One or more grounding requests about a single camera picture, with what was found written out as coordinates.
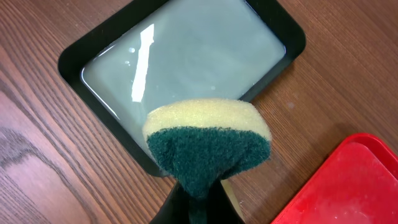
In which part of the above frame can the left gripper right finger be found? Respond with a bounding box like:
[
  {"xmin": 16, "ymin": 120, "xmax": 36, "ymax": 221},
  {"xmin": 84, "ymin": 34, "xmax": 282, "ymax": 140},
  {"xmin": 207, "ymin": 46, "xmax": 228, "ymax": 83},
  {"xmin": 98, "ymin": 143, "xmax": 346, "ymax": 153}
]
[{"xmin": 206, "ymin": 180, "xmax": 244, "ymax": 224}]

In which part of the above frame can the black water basin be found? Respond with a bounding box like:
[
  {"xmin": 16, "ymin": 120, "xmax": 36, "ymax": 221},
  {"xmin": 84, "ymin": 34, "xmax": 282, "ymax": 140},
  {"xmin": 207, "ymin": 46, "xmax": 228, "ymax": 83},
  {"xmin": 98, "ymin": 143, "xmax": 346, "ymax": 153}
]
[{"xmin": 58, "ymin": 0, "xmax": 306, "ymax": 177}]

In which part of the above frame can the green yellow sponge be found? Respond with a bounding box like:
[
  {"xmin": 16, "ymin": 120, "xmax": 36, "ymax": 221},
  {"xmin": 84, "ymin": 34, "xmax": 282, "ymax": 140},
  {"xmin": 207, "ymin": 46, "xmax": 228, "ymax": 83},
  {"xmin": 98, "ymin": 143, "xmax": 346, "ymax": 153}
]
[{"xmin": 142, "ymin": 98, "xmax": 272, "ymax": 200}]

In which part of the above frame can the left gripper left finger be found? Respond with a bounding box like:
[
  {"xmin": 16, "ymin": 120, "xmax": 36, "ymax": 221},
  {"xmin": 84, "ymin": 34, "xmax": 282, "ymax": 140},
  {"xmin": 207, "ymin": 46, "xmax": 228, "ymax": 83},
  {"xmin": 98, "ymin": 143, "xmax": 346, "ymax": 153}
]
[{"xmin": 149, "ymin": 182, "xmax": 190, "ymax": 224}]

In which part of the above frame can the red plastic tray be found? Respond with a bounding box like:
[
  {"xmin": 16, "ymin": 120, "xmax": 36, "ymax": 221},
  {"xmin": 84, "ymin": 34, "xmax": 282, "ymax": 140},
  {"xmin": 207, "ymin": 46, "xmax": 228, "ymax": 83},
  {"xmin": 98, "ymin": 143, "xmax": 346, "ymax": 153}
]
[{"xmin": 273, "ymin": 133, "xmax": 397, "ymax": 224}]

